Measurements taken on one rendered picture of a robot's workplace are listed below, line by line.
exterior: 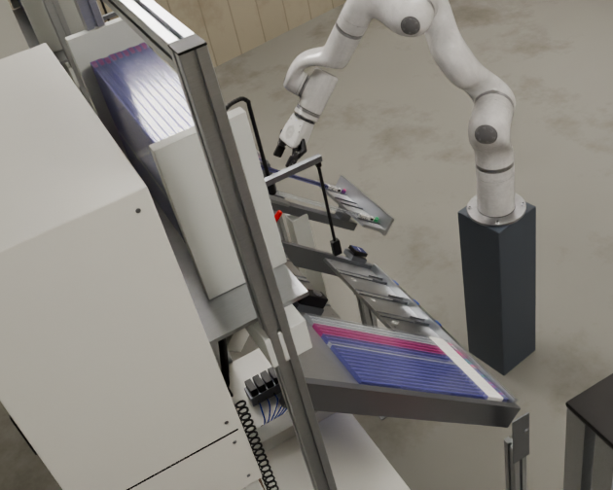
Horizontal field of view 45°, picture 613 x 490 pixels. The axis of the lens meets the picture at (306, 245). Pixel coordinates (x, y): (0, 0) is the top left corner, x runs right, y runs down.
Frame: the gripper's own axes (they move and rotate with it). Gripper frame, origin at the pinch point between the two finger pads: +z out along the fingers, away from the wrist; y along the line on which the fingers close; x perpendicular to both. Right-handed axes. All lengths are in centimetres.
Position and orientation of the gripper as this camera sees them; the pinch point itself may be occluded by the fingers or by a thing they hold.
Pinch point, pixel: (283, 158)
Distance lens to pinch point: 249.5
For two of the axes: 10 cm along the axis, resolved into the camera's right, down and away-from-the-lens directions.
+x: 7.6, 2.0, 6.1
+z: -4.5, 8.5, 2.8
